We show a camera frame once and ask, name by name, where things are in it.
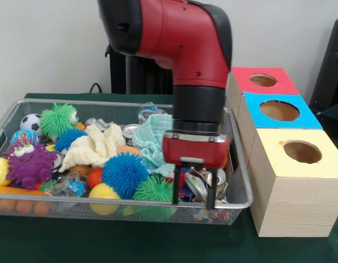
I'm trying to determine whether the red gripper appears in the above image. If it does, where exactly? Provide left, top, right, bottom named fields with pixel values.
left=161, top=130, right=231, bottom=211

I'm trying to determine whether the silver drink can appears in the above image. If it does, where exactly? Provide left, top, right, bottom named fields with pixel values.
left=184, top=169, right=209, bottom=200

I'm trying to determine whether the mint green cloth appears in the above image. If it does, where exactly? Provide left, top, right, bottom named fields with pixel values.
left=132, top=113, right=176, bottom=176

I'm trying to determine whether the shallow silver mesh bin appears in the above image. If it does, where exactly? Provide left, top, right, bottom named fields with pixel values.
left=0, top=99, right=254, bottom=226

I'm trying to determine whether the wooden box with three holes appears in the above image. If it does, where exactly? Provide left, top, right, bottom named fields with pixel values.
left=225, top=66, right=338, bottom=238

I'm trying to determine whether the dark green table cloth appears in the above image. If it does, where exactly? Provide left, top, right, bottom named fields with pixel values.
left=0, top=92, right=338, bottom=263
left=321, top=100, right=338, bottom=121

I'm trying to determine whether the blue spiky ball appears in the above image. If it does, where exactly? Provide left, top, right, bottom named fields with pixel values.
left=102, top=152, right=151, bottom=199

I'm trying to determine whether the cream cloth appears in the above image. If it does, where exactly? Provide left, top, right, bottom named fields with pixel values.
left=58, top=123, right=126, bottom=173

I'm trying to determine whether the green spiky ball with eyes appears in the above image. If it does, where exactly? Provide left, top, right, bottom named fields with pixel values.
left=39, top=102, right=80, bottom=138

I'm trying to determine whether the purple spiky monster toy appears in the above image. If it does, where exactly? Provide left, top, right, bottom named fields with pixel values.
left=3, top=138, right=59, bottom=190

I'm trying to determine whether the orange toy building block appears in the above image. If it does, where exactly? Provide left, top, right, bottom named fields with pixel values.
left=0, top=185, right=54, bottom=216

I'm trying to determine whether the small soccer ball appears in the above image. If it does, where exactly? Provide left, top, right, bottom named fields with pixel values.
left=19, top=113, right=41, bottom=132

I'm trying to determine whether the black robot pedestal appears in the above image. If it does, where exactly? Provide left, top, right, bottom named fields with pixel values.
left=104, top=45, right=175, bottom=95

